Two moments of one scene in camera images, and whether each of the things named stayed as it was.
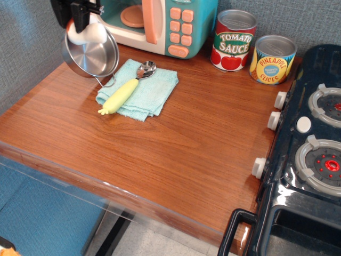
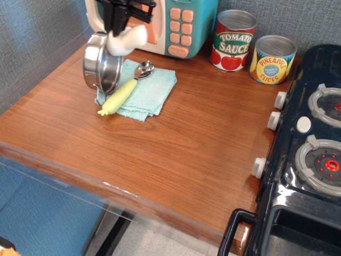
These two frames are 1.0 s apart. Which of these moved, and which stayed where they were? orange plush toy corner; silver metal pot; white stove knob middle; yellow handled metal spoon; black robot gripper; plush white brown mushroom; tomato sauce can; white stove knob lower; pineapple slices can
Moved: black robot gripper; silver metal pot; plush white brown mushroom
Stayed: white stove knob lower; tomato sauce can; pineapple slices can; yellow handled metal spoon; orange plush toy corner; white stove knob middle
